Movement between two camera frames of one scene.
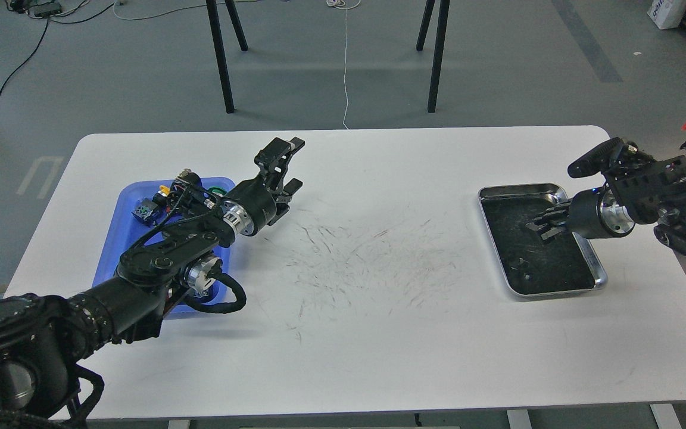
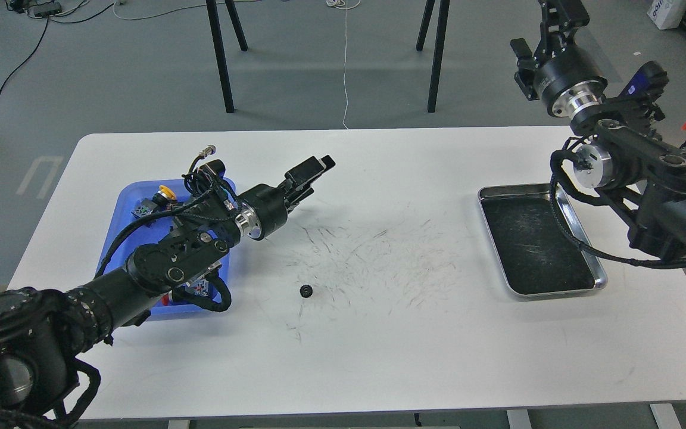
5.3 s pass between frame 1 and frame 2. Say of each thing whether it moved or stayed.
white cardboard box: stayed
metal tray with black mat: stayed
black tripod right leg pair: stayed
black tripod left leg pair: stayed
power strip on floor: stayed
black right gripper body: moved
